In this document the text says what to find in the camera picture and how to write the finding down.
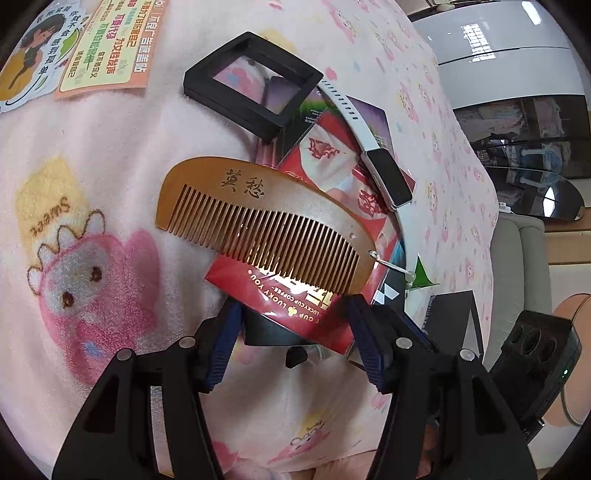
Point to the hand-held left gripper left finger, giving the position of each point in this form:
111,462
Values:
222,344

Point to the grey sofa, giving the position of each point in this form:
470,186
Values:
517,267

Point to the cartoon girl sticker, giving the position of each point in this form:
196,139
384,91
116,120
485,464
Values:
32,55

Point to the pin with white bead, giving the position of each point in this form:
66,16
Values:
390,265

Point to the black square frame case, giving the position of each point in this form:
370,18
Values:
203,78

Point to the red foil packet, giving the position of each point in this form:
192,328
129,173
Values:
286,314

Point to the white smart band watch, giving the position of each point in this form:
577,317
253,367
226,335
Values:
388,180

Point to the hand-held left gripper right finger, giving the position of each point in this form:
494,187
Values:
365,344

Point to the green triangular paper piece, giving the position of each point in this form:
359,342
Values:
421,273

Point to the white glossy cabinet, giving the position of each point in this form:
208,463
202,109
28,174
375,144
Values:
508,78

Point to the glass-front cabinet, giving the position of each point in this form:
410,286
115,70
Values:
531,120

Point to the orange and green leaflet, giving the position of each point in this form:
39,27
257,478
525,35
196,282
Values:
106,50

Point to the pink printed blanket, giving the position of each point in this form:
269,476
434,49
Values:
115,138

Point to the black cardboard box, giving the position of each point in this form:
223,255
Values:
450,323

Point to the dark glass table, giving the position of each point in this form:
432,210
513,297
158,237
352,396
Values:
531,189

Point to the wooden comb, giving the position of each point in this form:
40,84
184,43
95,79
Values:
258,198

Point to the person's right forearm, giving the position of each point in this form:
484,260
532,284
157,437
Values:
579,332

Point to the black plastic object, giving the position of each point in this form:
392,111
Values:
272,332

